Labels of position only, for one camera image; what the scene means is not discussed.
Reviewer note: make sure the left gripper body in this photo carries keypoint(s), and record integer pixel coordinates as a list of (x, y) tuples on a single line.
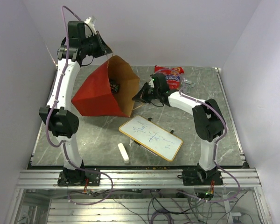
[(94, 45)]

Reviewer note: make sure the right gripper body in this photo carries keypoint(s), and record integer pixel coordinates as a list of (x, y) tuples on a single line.
[(152, 93)]

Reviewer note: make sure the red candy snack bag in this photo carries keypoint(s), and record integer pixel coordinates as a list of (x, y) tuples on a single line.
[(173, 75)]

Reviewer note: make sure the red paper bag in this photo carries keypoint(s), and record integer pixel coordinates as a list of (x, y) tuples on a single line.
[(94, 97)]

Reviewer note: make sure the silver foil snack packet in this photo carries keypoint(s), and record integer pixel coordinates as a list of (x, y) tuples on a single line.
[(186, 86)]

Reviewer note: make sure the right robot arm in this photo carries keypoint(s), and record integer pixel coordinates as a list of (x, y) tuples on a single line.
[(209, 123)]

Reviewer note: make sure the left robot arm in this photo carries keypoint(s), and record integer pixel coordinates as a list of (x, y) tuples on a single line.
[(61, 125)]

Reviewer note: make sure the dark snack packets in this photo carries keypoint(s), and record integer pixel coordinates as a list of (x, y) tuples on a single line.
[(114, 86)]

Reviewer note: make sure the white marker eraser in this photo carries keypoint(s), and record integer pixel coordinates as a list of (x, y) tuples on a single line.
[(123, 153)]

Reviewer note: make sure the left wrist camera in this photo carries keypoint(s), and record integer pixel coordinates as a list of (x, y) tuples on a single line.
[(90, 26)]

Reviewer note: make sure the small whiteboard orange frame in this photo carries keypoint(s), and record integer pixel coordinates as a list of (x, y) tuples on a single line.
[(152, 137)]

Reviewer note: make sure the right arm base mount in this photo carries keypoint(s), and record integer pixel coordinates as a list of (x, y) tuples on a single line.
[(195, 175)]

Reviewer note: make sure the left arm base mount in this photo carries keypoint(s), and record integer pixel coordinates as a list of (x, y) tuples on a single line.
[(76, 177)]

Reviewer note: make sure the aluminium rail frame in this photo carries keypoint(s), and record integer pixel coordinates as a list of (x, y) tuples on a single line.
[(108, 212)]

